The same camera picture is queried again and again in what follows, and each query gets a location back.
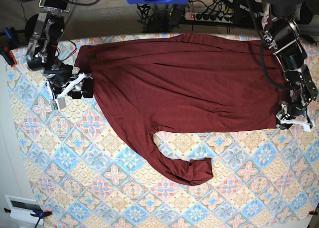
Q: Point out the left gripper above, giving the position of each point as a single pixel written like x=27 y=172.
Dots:
x=292 y=114

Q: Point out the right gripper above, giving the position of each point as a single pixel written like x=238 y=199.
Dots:
x=62 y=82

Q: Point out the dark red t-shirt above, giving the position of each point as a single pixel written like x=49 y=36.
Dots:
x=190 y=83

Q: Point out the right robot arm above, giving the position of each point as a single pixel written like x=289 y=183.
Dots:
x=42 y=32

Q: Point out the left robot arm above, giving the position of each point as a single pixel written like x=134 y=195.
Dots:
x=279 y=32

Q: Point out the black round stool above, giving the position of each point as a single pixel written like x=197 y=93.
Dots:
x=29 y=27

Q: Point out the upper left table clamp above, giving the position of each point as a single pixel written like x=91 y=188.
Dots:
x=5 y=50

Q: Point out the table clamp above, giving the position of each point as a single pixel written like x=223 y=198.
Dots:
x=313 y=213
x=5 y=50
x=37 y=214

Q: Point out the patterned tablecloth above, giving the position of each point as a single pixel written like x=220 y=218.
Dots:
x=79 y=169

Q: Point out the lower right table clamp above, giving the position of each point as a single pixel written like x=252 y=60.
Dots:
x=313 y=213

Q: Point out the lower left table clamp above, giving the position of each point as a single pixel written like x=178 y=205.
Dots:
x=37 y=214

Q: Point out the white power strip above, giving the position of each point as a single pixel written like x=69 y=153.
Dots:
x=208 y=17

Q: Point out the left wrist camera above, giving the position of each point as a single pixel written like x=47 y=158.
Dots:
x=307 y=127

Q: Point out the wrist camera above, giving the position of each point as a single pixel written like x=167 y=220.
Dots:
x=57 y=104
x=307 y=127

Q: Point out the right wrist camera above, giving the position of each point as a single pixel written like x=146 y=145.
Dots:
x=57 y=104

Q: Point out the white wall outlet box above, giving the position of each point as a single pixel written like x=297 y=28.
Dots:
x=21 y=209

